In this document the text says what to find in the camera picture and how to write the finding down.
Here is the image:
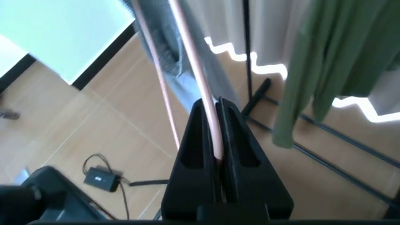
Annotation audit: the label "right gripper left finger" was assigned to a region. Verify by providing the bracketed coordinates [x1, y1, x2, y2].
[160, 97, 222, 221]

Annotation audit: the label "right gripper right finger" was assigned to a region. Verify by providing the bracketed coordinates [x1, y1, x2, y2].
[215, 97, 295, 220]

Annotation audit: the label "pink clothes hanger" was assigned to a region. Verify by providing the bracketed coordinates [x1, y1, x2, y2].
[130, 0, 225, 162]

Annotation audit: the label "pale grey shorts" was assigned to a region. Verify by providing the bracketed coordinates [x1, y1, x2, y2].
[121, 0, 242, 114]

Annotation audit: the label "green long-sleeved shirt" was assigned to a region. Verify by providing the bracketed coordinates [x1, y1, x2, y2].
[271, 0, 400, 149]

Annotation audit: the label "black clothes rack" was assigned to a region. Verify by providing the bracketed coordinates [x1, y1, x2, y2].
[239, 0, 400, 220]

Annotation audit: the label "black power adapter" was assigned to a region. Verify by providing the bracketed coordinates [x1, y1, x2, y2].
[82, 166, 122, 193]

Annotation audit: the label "beige curtain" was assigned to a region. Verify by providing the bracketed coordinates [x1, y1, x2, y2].
[186, 0, 400, 117]

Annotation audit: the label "thick black power cord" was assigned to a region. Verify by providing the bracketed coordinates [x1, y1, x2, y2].
[127, 179, 170, 188]

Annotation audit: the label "thin black cable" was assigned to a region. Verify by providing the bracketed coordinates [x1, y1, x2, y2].
[81, 153, 131, 220]

